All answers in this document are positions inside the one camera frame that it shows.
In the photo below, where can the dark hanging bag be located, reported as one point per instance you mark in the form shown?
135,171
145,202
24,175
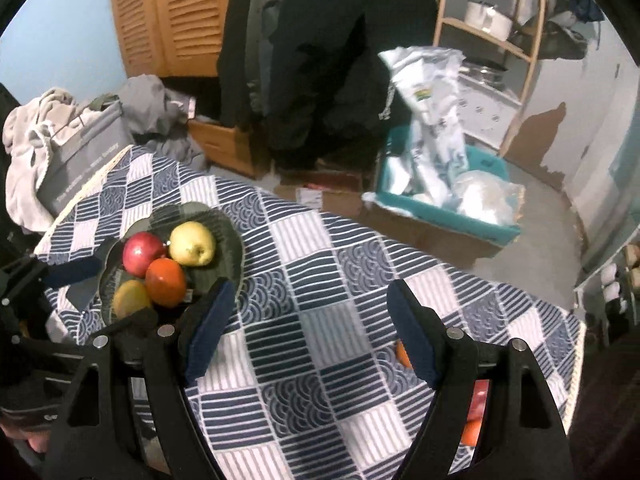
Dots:
560,42

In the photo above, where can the white cooking pot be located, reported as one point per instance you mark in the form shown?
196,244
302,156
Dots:
487,20

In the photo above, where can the yellow apple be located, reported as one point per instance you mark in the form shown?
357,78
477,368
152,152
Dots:
192,242

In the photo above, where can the white perforated basket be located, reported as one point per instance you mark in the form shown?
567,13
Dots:
485,110

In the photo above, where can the steel steamer pot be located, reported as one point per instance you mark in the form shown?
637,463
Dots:
487,76

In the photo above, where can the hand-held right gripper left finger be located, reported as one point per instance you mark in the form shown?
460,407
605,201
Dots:
207,330

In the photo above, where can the teal storage box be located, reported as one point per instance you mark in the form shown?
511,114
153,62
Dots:
440,212

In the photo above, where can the grey fabric bag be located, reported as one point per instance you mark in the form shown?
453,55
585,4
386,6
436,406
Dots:
85,155

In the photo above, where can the pile of grey clothes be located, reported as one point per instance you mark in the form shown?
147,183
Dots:
145,105

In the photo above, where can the grey jacket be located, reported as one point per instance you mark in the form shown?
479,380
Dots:
260,35

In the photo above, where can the blue white patterned tablecloth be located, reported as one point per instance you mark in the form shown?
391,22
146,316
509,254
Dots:
310,270

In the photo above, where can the grey door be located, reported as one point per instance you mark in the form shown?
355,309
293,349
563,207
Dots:
605,135

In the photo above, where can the wooden louvered wardrobe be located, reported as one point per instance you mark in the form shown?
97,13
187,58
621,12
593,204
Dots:
185,15

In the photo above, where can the large red apple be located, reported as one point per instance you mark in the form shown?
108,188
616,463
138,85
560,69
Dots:
142,255

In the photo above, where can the black jacket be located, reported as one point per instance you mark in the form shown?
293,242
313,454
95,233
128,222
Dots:
235,60

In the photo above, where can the white metal shoe rack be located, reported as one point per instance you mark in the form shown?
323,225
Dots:
582,285

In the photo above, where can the dark green glass plate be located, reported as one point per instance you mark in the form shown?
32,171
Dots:
220,230

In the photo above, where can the small cardboard box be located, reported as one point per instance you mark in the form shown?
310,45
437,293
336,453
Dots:
340,202

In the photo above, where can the white printed rice bag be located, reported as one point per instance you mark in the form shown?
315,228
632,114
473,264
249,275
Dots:
435,110

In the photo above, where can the orange persimmon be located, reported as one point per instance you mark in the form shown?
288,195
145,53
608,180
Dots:
166,282
471,432
402,355

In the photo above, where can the black hooded coat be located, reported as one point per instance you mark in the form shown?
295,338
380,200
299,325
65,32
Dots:
325,60

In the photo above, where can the person's left hand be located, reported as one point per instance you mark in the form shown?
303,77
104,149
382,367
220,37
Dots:
34,443

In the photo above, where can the wooden drawer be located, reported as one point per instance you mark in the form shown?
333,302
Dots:
225,145

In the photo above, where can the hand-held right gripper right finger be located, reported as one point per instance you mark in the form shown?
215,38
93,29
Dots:
415,335

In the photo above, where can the navy folded umbrella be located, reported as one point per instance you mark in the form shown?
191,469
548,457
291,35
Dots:
585,7

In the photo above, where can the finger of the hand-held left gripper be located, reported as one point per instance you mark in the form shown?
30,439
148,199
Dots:
70,271
82,297

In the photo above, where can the clear plastic bag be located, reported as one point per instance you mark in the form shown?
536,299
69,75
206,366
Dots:
485,197

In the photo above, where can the small red apple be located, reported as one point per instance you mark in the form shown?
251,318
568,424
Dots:
479,400

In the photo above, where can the wooden shelf rack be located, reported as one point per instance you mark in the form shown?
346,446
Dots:
480,36

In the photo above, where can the large cardboard box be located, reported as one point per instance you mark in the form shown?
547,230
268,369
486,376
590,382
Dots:
425,237

